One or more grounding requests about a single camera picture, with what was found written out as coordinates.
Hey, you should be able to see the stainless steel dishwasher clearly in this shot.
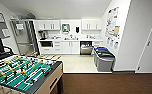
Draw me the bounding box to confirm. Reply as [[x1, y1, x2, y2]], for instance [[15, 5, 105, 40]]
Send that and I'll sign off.
[[79, 41, 94, 56]]

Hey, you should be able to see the white two-door base cabinet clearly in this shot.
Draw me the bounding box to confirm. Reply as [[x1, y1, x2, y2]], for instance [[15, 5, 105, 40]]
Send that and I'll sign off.
[[61, 40, 81, 56]]

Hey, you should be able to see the chrome faucet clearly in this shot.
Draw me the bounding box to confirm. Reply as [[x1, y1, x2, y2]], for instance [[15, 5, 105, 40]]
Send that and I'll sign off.
[[69, 33, 74, 40]]

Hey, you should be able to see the black soap dispenser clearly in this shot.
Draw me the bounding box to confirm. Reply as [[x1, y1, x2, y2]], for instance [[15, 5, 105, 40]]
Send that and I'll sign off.
[[75, 26, 81, 35]]

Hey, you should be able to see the white three-drawer stack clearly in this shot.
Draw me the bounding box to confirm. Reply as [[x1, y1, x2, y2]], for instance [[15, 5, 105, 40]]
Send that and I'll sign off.
[[53, 40, 63, 55], [92, 40, 104, 48]]

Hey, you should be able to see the grey bin with blue lid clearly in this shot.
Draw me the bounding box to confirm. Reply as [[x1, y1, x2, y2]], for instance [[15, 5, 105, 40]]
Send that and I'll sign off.
[[92, 46, 108, 64]]

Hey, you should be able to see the grey bin with green lid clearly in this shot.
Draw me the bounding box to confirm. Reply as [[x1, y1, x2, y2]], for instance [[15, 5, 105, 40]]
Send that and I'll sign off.
[[94, 49, 112, 68]]

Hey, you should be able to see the black built-in microwave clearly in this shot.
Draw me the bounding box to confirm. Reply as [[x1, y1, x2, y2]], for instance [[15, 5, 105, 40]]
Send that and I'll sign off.
[[40, 40, 54, 48]]

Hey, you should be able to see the small blue recycling sign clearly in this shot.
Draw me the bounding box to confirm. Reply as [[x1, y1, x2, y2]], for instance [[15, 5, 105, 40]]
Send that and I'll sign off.
[[106, 37, 112, 45]]

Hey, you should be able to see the grey bin with black lid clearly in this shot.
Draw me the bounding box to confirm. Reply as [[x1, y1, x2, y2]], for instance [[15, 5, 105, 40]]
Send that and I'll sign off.
[[95, 54, 116, 73]]

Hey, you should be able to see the small grey recycling sign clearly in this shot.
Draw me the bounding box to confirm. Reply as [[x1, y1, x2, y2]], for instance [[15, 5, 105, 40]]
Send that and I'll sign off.
[[113, 40, 120, 50]]

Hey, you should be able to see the stainless steel refrigerator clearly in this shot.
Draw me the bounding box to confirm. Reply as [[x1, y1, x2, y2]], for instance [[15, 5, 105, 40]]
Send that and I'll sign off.
[[10, 19, 40, 56]]

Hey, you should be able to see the green foosball table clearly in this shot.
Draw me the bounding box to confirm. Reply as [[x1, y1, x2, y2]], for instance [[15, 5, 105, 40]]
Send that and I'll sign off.
[[0, 54, 64, 94]]

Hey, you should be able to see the white paper sheet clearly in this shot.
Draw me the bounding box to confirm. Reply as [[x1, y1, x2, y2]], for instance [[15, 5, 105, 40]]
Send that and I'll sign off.
[[15, 23, 25, 31]]

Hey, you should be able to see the white door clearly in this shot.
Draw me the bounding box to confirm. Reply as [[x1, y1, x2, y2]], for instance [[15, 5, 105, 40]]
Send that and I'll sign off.
[[135, 4, 152, 74]]

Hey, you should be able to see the large printed wall poster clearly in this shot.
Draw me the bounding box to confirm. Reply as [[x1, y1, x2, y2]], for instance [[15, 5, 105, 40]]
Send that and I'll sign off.
[[104, 6, 121, 38]]

